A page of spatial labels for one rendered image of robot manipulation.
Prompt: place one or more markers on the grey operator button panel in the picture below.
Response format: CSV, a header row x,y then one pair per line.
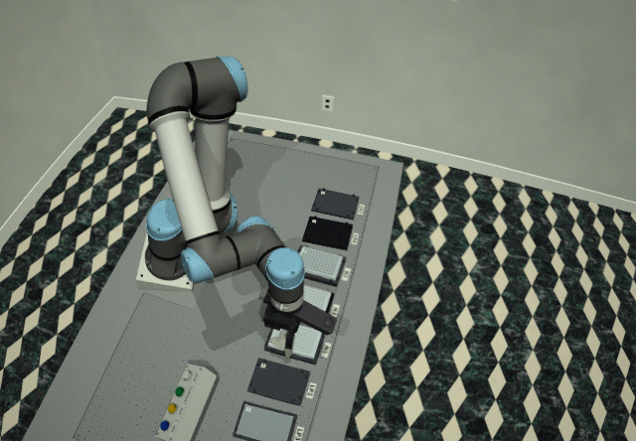
x,y
188,405

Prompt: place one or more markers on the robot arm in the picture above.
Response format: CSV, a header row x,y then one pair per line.
x,y
206,209

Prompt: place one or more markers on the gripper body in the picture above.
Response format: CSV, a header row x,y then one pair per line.
x,y
272,319

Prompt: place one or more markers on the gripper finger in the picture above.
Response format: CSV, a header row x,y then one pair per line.
x,y
285,341

